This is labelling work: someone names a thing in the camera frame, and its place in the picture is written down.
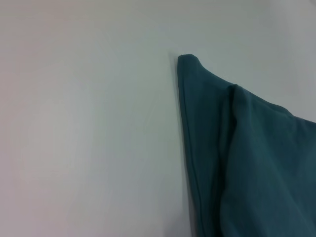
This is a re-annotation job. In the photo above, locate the teal blue t-shirt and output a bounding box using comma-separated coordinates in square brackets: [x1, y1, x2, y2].
[177, 53, 316, 237]

